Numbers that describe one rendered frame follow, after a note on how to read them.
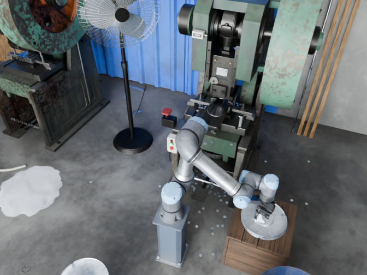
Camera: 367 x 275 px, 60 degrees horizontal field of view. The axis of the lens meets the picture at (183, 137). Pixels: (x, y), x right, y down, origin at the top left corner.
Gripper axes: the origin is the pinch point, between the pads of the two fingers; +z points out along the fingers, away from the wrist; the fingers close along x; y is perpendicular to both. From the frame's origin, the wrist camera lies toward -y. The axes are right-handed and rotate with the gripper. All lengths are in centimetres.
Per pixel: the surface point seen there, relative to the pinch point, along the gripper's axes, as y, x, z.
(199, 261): -26, -16, 54
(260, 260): 9.7, -2.9, 32.5
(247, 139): -33, 47, -11
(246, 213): -10.4, 12.1, 16.9
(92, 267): -67, -70, 27
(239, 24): -55, 57, -82
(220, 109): -57, 48, -25
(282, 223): 11.3, 18.4, 17.0
